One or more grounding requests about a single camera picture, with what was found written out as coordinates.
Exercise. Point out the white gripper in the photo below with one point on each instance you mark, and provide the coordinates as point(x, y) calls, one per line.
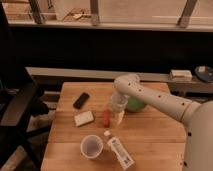
point(118, 103)

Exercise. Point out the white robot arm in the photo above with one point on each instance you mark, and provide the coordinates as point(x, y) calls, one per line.
point(197, 118)

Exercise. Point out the green bowl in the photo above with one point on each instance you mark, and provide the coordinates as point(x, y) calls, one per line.
point(135, 105)

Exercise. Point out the white sponge block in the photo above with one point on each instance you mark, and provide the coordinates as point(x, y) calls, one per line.
point(83, 118)

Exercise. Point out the black rectangular block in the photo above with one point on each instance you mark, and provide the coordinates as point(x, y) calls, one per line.
point(81, 100)

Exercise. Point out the clear plastic cup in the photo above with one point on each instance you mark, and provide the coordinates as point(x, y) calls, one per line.
point(91, 146)

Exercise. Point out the white labelled bottle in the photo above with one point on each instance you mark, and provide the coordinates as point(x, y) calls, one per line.
point(117, 147)

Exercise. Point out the small box on ledge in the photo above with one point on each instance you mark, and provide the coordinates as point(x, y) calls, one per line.
point(181, 75)

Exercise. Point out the dark round object on ledge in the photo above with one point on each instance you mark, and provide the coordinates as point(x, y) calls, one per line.
point(204, 73)

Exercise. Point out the black office chair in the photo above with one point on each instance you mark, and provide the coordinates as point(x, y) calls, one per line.
point(19, 100)

